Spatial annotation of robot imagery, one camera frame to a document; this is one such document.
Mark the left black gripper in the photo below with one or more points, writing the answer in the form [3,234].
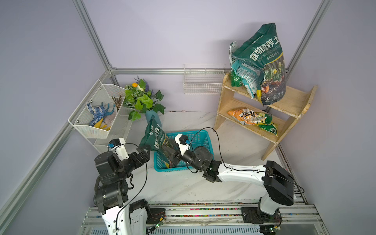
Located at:
[139,161]

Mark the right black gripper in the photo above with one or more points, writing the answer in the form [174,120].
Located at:
[175,154]

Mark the dark green soil bag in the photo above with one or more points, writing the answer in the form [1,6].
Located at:
[264,52]
[156,140]

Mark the white green small bag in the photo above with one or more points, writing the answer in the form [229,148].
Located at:
[235,80]

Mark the teal white fertilizer bag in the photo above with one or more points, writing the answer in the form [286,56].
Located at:
[249,75]

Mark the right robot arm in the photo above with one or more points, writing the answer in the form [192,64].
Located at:
[278,183]

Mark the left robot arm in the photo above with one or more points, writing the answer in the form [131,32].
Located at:
[114,188]

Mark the orange green snack bag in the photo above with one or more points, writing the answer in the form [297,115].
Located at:
[247,116]

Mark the wooden two-tier shelf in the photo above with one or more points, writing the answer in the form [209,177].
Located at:
[295,103]

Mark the teal vase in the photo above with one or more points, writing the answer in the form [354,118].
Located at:
[152,115]

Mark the yellow toy in rack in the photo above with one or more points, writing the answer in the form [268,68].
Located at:
[102,125]

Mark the white mesh corner rack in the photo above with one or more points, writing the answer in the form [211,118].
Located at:
[102,94]

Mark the blue knitted glove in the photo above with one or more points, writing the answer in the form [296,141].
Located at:
[99,112]

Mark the artificial green plant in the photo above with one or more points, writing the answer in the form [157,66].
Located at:
[141,99]

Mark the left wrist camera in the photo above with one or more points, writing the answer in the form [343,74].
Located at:
[118,146]

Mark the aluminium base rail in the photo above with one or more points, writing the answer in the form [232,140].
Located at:
[206,219]

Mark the white wire wall basket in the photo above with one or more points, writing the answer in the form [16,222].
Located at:
[203,79]

